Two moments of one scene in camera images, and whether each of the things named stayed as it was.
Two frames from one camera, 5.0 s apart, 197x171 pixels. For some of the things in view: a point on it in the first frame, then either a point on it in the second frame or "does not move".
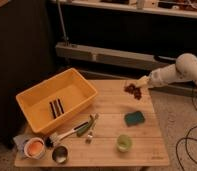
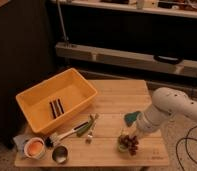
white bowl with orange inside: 34,148 does not move
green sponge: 134,118 does not move
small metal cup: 60,154 does not move
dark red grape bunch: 131,89 -> 131,142
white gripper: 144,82 -> 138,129
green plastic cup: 124,143 does not move
